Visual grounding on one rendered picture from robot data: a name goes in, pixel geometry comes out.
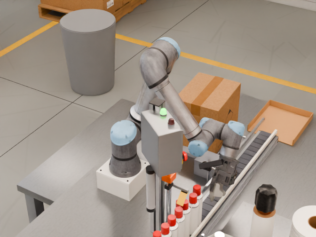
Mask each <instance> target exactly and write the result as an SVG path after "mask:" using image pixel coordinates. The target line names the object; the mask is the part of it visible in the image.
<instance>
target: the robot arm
mask: <svg viewBox="0 0 316 237"><path fill-rule="evenodd" d="M180 54H181V50H180V47H179V46H178V44H177V42H176V41H174V40H173V39H172V38H169V37H162V38H160V39H158V40H157V41H156V42H155V43H154V44H153V45H152V46H150V47H149V48H148V49H147V50H146V51H144V52H143V54H142V55H141V58H140V62H139V66H140V71H141V75H142V77H143V83H142V87H141V90H140V92H139V95H138V98H137V101H136V104H135V105H134V106H132V107H131V109H130V112H129V115H128V117H127V119H126V120H122V121H121V122H119V121H118V122H117V123H115V124H114V125H113V126H112V128H111V134H110V137H111V151H112V156H111V159H110V162H109V171H110V173H111V174H112V175H114V176H116V177H119V178H129V177H133V176H135V175H137V174H138V173H139V172H140V170H141V161H140V159H139V157H138V155H137V144H138V142H139V141H140V140H141V112H142V111H147V110H149V102H150V101H151V100H153V99H154V98H155V97H156V98H159V99H162V100H165V108H166V109H167V110H168V112H169V113H170V114H171V116H172V117H173V118H174V119H175V121H176V122H177V123H178V124H179V126H180V127H181V128H182V129H183V134H184V135H185V137H186V138H187V140H188V141H189V145H188V149H189V152H190V153H191V154H192V155H193V156H195V157H201V156H202V155H204V153H205V152H207V151H208V149H209V147H210V146H211V144H212V143H213V142H214V140H215V139H219V140H223V143H222V147H221V151H220V156H219V158H221V159H219V160H215V161H210V162H206V161H204V162H202V163H201V164H199V169H204V170H206V169H208V168H210V167H214V166H218V167H216V169H215V171H214V173H213V176H212V180H211V183H210V193H209V194H210V201H211V202H213V200H214V198H215V197H222V196H225V195H226V192H225V191H224V190H223V185H227V186H229V185H233V184H234V182H235V179H236V176H237V173H236V172H235V171H236V167H237V164H239V160H236V158H237V154H238V151H239V148H240V144H241V141H242V138H243V136H244V130H245V126H244V124H242V123H239V122H236V121H229V123H228V124H225V123H222V122H219V121H217V120H214V119H212V118H202V119H201V121H200V123H199V124H198V123H197V121H196V120H195V118H194V117H193V115H192V114H191V112H190V111H189V109H188V108H187V106H186V105H185V103H184V102H183V101H182V99H181V98H180V96H179V95H178V93H177V92H176V90H175V89H174V87H173V86H172V84H171V83H170V81H169V76H168V75H169V74H170V73H171V70H172V68H173V65H174V62H175V61H176V60H177V59H178V58H179V56H180ZM220 165H223V166H220Z"/></svg>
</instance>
